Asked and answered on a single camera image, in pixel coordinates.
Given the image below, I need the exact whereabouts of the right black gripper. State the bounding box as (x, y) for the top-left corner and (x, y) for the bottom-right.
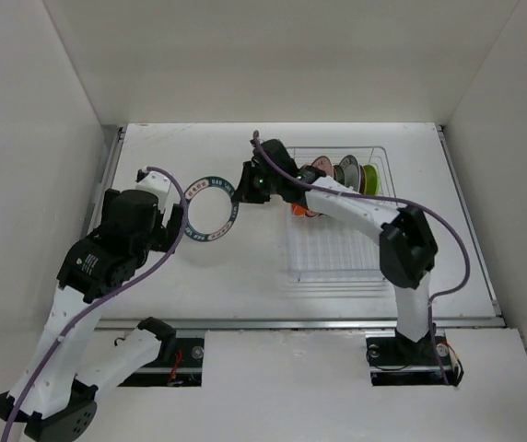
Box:
(232, 160), (281, 204)

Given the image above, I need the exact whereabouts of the white plate teal rim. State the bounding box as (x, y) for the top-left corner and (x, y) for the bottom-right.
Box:
(184, 176), (239, 242)

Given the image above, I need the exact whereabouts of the lime green plate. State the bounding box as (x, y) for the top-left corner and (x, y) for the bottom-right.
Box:
(359, 164), (380, 196)

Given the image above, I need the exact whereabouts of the yellow brown patterned plate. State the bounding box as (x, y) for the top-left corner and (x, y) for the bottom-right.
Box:
(356, 175), (365, 193)

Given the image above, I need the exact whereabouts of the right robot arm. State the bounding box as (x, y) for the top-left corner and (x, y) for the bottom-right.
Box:
(232, 133), (438, 363)

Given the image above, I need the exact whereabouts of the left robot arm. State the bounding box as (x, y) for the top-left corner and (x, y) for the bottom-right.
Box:
(0, 181), (187, 441)

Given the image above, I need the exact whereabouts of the orange plate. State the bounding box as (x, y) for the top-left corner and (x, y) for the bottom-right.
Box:
(291, 204), (308, 216)

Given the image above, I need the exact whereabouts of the white plate red pattern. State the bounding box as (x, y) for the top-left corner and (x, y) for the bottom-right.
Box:
(310, 156), (334, 179)

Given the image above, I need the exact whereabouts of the dark green plate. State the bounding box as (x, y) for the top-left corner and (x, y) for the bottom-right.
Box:
(334, 164), (345, 185)

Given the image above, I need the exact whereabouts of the white plate grey rim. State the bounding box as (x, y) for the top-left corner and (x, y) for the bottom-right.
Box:
(339, 155), (360, 192)

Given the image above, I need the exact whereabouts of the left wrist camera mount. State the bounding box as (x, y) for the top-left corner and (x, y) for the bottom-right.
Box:
(135, 169), (171, 213)

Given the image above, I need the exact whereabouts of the white wire dish rack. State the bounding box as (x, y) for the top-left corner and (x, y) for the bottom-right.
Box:
(287, 145), (398, 284)

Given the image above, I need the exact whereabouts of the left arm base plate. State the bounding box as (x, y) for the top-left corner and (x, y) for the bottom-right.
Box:
(120, 330), (205, 388)

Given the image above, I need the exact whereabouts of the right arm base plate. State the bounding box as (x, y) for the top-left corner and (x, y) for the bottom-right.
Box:
(366, 331), (465, 387)

